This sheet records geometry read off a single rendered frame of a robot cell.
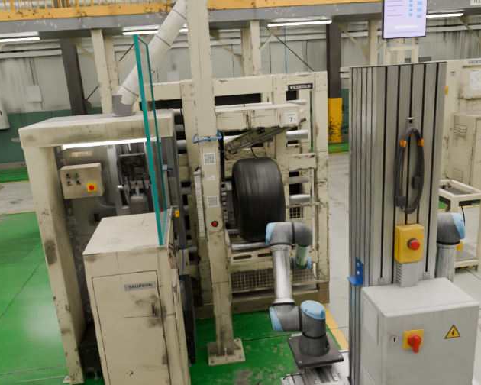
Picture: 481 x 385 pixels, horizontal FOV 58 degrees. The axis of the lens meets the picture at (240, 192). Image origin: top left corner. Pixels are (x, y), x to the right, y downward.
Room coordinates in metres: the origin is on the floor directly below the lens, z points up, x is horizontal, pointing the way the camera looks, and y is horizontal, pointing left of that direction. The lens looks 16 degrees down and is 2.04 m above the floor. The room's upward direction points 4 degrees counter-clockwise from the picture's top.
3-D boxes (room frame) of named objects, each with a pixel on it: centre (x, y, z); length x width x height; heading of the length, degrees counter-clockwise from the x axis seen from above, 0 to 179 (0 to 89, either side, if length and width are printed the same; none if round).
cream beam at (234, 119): (3.19, -0.15, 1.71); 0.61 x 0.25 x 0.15; 96
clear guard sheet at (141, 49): (2.19, 0.42, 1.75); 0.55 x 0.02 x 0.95; 6
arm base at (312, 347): (1.83, -0.31, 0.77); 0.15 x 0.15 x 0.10
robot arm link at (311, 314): (1.83, -0.30, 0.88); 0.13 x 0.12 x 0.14; 87
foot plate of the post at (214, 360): (2.83, 0.19, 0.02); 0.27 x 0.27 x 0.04; 6
